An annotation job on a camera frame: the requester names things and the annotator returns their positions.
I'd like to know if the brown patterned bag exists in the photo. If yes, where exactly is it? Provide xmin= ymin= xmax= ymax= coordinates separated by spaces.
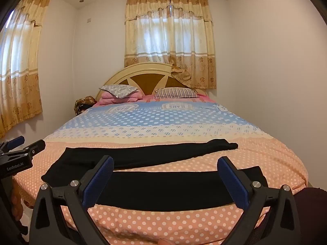
xmin=74 ymin=96 xmax=97 ymax=115

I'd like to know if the black knitted sweater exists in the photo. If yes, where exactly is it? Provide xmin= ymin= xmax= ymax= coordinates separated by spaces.
xmin=41 ymin=139 xmax=269 ymax=206

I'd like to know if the striped pillow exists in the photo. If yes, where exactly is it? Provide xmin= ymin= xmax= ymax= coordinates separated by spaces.
xmin=153 ymin=87 xmax=199 ymax=100

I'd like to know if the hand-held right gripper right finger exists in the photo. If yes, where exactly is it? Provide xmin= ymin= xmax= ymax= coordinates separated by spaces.
xmin=217 ymin=156 xmax=301 ymax=245

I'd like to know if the folded pink blanket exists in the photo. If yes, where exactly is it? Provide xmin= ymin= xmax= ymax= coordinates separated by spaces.
xmin=93 ymin=90 xmax=154 ymax=107

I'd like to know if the narrow beige floral curtain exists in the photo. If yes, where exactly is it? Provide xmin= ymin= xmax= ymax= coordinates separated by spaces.
xmin=0 ymin=0 xmax=52 ymax=139

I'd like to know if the cream and brown headboard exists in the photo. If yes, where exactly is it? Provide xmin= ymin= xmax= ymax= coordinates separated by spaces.
xmin=96 ymin=62 xmax=208 ymax=102

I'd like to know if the polka dot bedspread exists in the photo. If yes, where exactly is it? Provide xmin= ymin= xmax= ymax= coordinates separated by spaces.
xmin=11 ymin=97 xmax=309 ymax=245

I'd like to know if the grey patterned pillow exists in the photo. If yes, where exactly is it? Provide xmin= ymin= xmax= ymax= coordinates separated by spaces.
xmin=99 ymin=84 xmax=139 ymax=99

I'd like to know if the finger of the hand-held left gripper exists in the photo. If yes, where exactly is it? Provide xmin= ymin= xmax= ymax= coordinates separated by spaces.
xmin=0 ymin=136 xmax=25 ymax=156
xmin=15 ymin=139 xmax=46 ymax=159

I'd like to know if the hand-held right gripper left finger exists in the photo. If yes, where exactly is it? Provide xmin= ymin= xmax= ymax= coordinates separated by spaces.
xmin=30 ymin=155 xmax=114 ymax=245

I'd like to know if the wide beige floral curtain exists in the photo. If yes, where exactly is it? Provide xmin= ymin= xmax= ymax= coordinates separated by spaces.
xmin=124 ymin=0 xmax=217 ymax=90

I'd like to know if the person's dark clothing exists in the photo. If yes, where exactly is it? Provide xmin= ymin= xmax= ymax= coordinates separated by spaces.
xmin=293 ymin=187 xmax=327 ymax=245

